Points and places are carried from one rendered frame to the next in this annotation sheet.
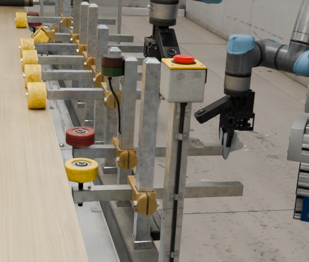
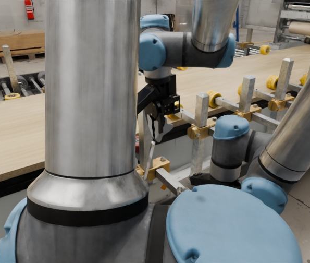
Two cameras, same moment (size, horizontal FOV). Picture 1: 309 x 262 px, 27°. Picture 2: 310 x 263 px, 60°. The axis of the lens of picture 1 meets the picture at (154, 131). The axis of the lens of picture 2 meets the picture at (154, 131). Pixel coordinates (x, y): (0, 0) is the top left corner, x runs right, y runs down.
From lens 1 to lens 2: 162 cm
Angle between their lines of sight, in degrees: 65
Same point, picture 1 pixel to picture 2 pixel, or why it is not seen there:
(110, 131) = (193, 153)
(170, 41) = (139, 98)
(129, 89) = (140, 126)
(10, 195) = (18, 150)
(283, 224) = not seen: outside the picture
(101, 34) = (244, 82)
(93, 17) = (283, 69)
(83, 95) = (190, 121)
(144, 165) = not seen: hidden behind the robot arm
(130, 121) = (141, 150)
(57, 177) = not seen: hidden behind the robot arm
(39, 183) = (38, 153)
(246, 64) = (220, 153)
